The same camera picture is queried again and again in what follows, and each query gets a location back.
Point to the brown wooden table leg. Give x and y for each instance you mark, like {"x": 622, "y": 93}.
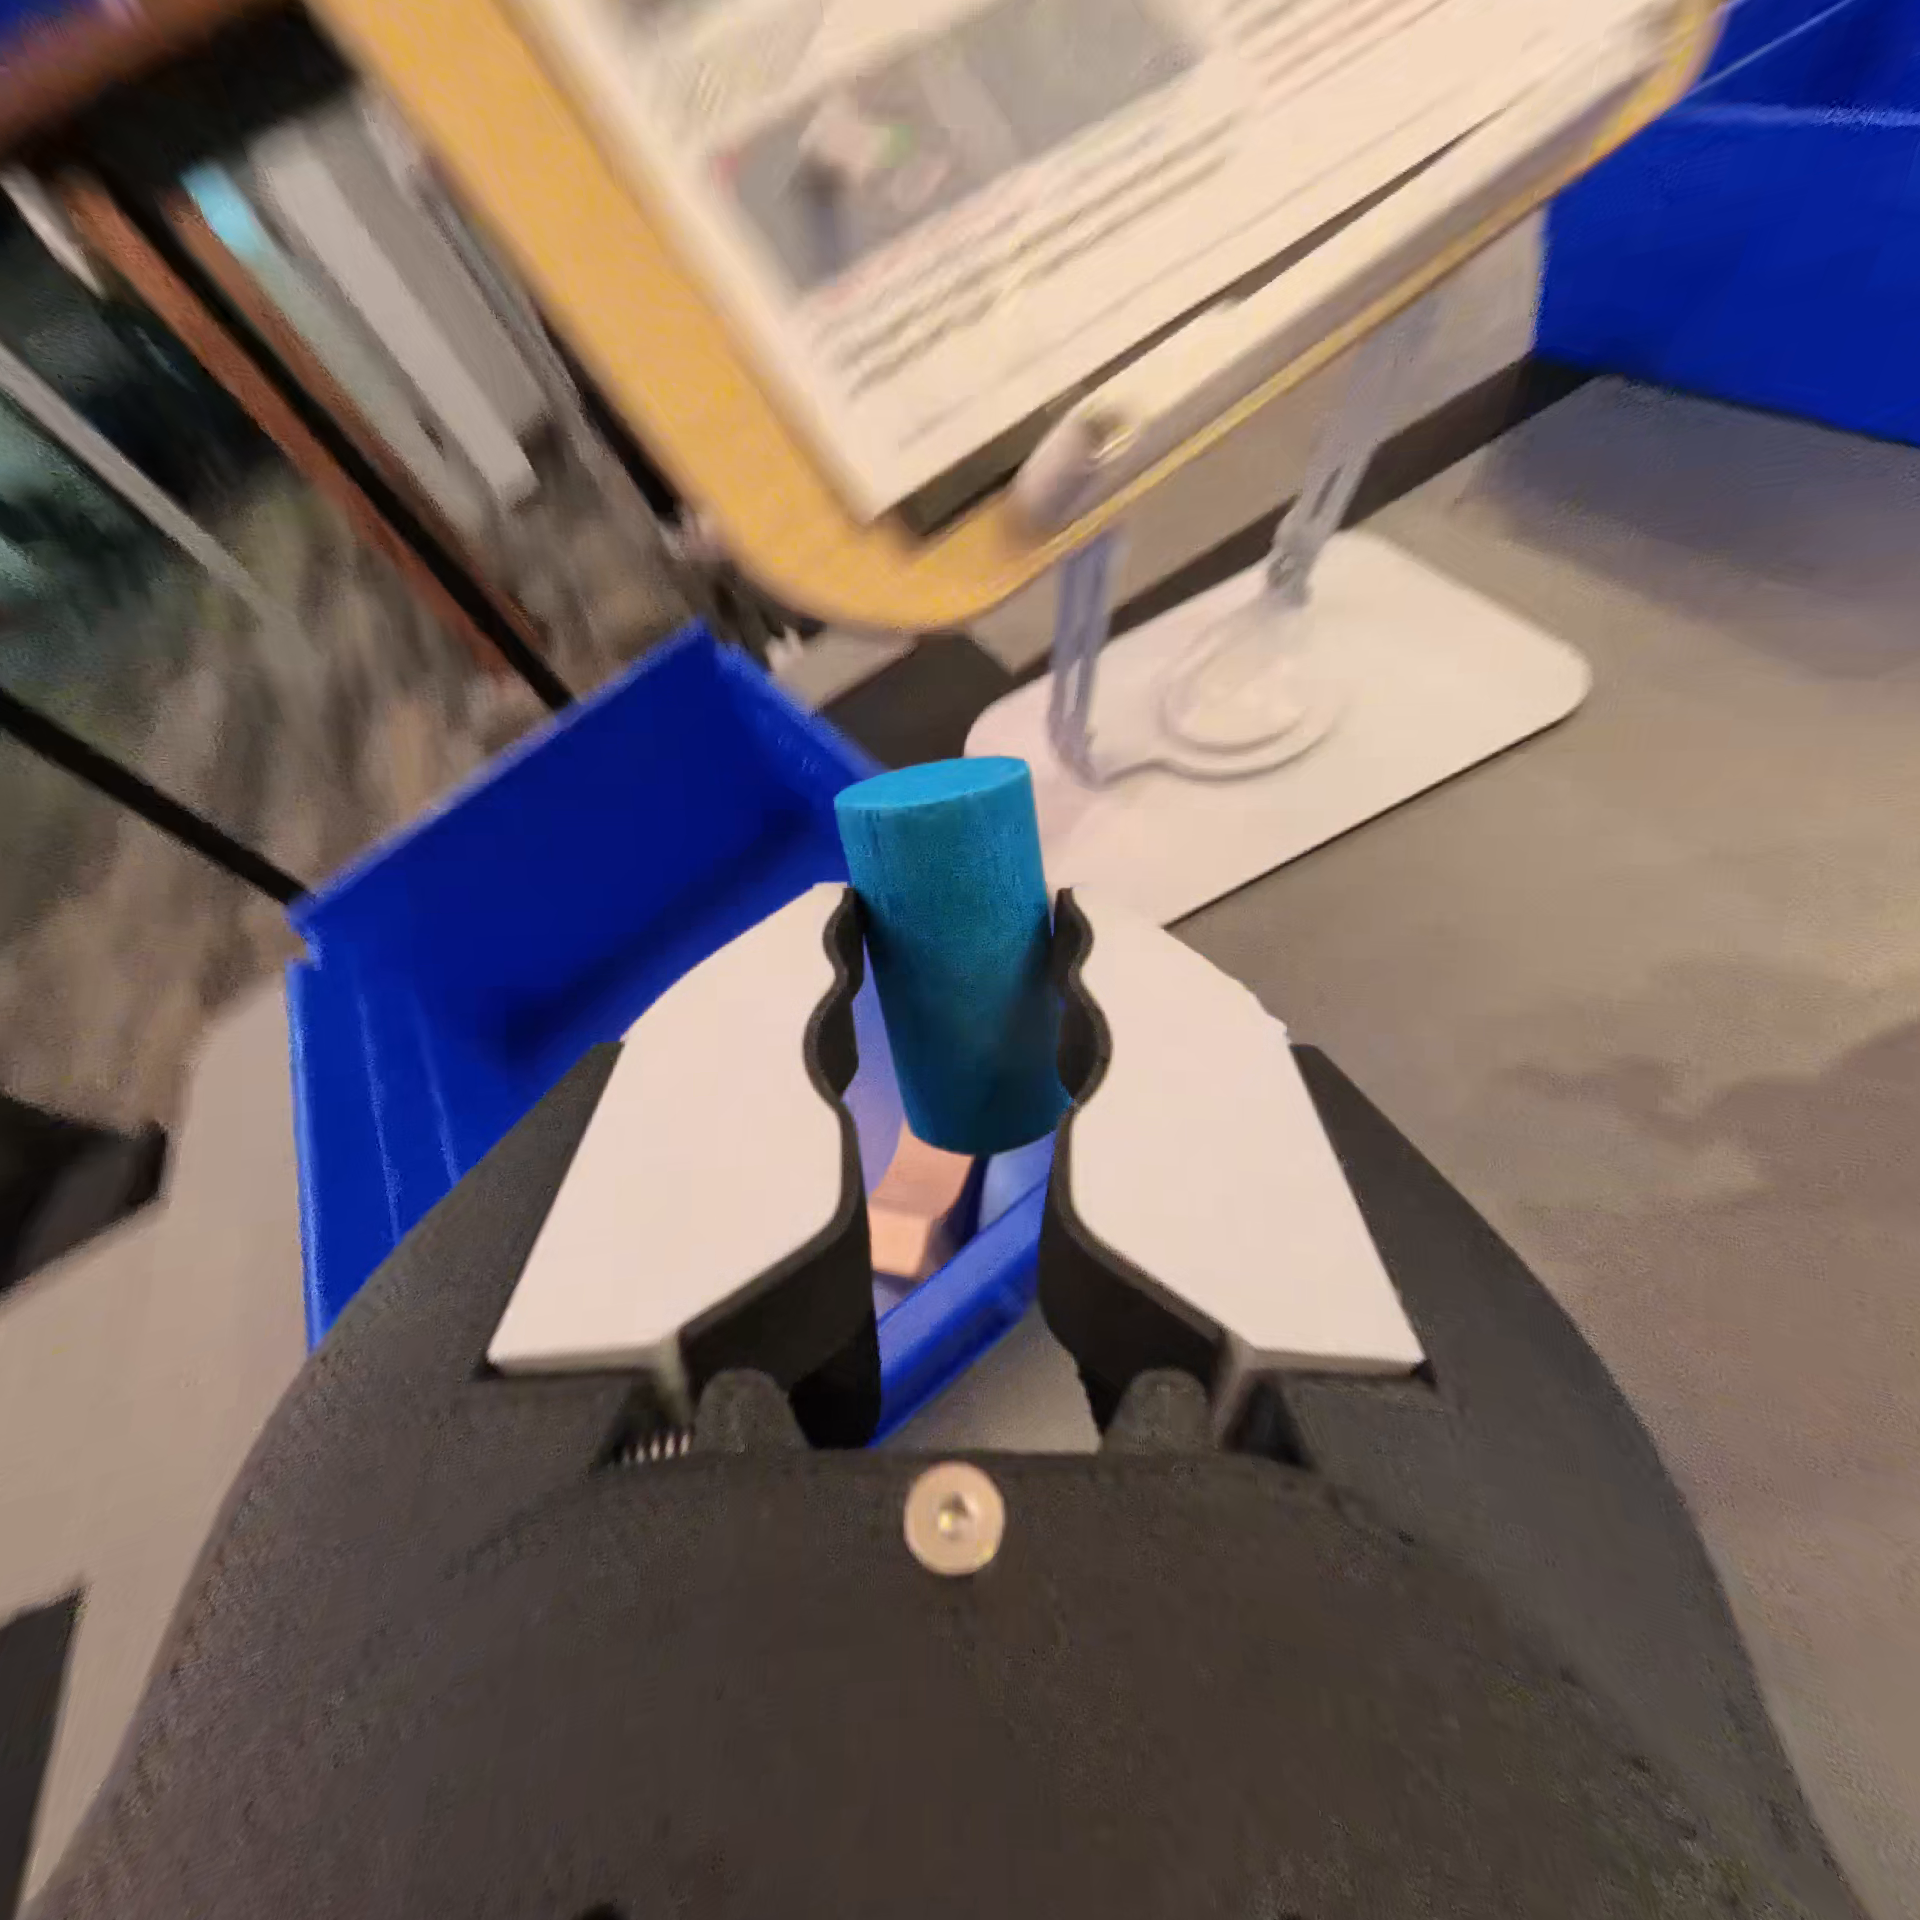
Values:
{"x": 302, "y": 436}

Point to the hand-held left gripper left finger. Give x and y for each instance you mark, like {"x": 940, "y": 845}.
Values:
{"x": 673, "y": 1187}

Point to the white document stand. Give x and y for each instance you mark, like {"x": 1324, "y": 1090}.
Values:
{"x": 1425, "y": 659}

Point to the printed instruction sheet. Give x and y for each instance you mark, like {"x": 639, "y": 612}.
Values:
{"x": 1048, "y": 179}

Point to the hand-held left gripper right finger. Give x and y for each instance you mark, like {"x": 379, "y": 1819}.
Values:
{"x": 1230, "y": 1187}

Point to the blue plastic bin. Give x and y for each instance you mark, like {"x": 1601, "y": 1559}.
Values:
{"x": 1756, "y": 267}
{"x": 525, "y": 897}

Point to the natural wooden arch block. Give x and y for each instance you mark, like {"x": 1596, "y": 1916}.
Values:
{"x": 915, "y": 1214}

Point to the blue wooden cylinder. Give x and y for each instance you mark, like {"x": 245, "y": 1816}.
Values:
{"x": 961, "y": 931}

